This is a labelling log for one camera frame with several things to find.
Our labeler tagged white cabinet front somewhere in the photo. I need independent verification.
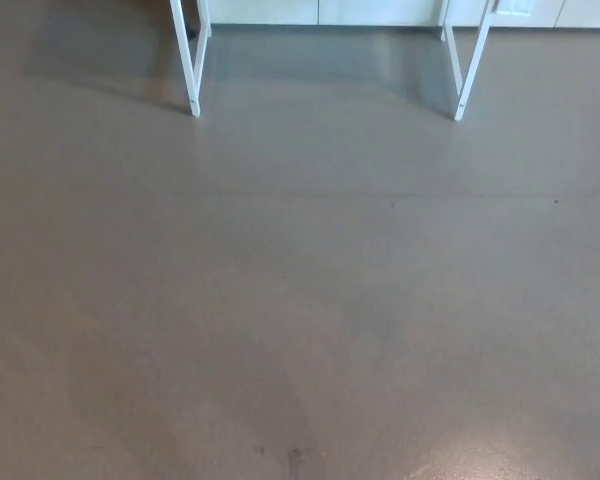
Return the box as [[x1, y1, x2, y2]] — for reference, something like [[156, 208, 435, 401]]
[[198, 0, 600, 30]]

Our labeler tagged white table leg frame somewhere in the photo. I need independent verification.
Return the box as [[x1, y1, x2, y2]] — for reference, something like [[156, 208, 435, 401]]
[[168, 0, 214, 119], [438, 0, 504, 122]]

